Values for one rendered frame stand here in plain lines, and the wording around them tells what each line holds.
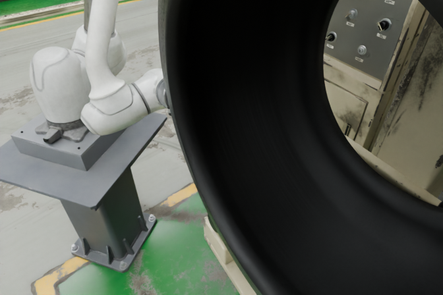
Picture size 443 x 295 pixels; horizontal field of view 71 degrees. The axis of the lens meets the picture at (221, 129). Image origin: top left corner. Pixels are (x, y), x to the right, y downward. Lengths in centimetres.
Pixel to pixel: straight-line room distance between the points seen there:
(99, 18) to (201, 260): 117
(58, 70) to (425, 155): 97
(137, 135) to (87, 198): 32
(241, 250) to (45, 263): 140
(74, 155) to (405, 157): 93
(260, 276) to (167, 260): 117
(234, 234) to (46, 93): 78
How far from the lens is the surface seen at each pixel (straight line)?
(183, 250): 164
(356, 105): 116
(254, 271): 48
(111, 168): 112
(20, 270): 184
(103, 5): 85
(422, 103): 65
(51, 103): 111
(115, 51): 119
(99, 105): 86
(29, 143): 123
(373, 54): 114
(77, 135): 115
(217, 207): 51
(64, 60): 108
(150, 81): 89
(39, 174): 120
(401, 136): 70
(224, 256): 65
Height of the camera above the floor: 141
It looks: 39 degrees down
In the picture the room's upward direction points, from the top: straight up
